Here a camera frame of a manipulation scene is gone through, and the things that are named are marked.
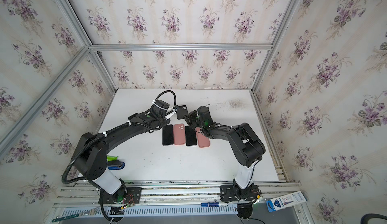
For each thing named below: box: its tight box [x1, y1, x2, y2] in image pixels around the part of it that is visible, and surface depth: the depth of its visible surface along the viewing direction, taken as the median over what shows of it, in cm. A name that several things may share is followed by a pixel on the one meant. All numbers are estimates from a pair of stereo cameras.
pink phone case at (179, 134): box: [173, 123, 186, 146], surface depth 97 cm
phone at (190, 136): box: [184, 125, 198, 146], surface depth 93 cm
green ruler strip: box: [51, 208, 99, 223], surface depth 69 cm
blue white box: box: [266, 190, 307, 213], surface depth 73 cm
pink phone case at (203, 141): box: [195, 126, 211, 148], surface depth 93 cm
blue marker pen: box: [200, 202, 228, 208], surface depth 71 cm
